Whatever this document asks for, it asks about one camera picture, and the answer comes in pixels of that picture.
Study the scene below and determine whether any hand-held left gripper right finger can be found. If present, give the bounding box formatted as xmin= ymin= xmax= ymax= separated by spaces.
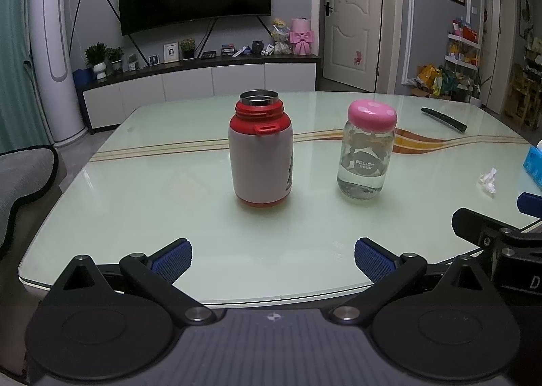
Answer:
xmin=332 ymin=238 xmax=496 ymax=325

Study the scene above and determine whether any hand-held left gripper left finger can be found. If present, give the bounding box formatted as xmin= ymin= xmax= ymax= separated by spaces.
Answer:
xmin=50 ymin=238 xmax=214 ymax=327

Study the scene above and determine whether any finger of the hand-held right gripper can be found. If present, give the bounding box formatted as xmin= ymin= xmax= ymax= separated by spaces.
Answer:
xmin=517 ymin=192 xmax=542 ymax=219
xmin=451 ymin=207 xmax=542 ymax=253

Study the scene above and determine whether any clear glass bottle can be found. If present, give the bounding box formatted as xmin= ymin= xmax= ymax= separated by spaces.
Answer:
xmin=336 ymin=119 xmax=396 ymax=201

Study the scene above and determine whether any red and white thermos bottle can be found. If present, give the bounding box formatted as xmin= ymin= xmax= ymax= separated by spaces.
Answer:
xmin=228 ymin=90 xmax=294 ymax=210

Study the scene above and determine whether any pink dotted bottle cap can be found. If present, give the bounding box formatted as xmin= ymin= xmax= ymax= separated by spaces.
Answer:
xmin=348 ymin=99 xmax=398 ymax=133

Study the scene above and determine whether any blue tissue box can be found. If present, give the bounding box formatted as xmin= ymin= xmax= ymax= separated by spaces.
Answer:
xmin=522 ymin=141 xmax=542 ymax=190

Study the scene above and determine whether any crumpled white tissue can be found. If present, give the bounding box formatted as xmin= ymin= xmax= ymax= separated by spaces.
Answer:
xmin=478 ymin=168 xmax=499 ymax=197

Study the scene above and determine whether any black remote control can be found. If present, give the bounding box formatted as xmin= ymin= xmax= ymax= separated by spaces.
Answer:
xmin=420 ymin=107 xmax=467 ymax=133

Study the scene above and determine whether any wooden chair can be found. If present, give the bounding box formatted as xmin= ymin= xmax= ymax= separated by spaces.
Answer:
xmin=506 ymin=37 xmax=542 ymax=129

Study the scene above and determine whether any pile of snack bags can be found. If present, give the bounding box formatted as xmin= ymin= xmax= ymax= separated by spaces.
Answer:
xmin=413 ymin=64 xmax=476 ymax=100

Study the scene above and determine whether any white side door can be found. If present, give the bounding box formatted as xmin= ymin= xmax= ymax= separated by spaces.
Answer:
xmin=478 ymin=0 xmax=516 ymax=114

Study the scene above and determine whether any grey cushion with black trim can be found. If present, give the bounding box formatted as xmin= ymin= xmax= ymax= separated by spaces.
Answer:
xmin=0 ymin=147 xmax=60 ymax=260

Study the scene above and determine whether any white shelf with snacks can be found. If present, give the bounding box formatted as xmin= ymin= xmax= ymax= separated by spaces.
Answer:
xmin=442 ymin=18 xmax=484 ymax=100

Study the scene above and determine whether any white television cabinet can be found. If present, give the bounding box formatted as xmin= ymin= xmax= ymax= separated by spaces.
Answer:
xmin=80 ymin=53 xmax=321 ymax=131

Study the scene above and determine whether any blue bin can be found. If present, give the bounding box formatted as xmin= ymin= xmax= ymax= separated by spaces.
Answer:
xmin=72 ymin=68 xmax=95 ymax=93

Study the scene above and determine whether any small green potted plant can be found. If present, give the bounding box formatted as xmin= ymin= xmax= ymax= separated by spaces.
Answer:
xmin=106 ymin=46 xmax=125 ymax=75

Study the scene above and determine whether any green plant in white pot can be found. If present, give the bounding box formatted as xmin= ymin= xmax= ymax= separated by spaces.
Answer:
xmin=85 ymin=42 xmax=109 ymax=81

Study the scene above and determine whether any white panel door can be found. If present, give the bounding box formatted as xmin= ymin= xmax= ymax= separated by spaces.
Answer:
xmin=322 ymin=0 xmax=389 ymax=94

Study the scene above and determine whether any pink gift box with bow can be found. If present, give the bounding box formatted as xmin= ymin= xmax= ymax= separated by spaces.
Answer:
xmin=290 ymin=18 xmax=316 ymax=56

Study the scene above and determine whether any wrapped flower bouquet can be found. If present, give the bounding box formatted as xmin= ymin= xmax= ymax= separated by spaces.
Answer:
xmin=271 ymin=18 xmax=293 ymax=55

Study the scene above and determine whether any white tower air conditioner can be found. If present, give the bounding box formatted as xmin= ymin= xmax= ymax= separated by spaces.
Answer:
xmin=27 ymin=0 xmax=87 ymax=148

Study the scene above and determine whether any teal curtain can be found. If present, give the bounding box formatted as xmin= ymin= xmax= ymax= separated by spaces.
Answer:
xmin=0 ymin=0 xmax=54 ymax=156

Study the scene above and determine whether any dark wall decoration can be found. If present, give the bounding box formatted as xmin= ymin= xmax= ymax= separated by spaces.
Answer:
xmin=519 ymin=0 xmax=535 ymax=38

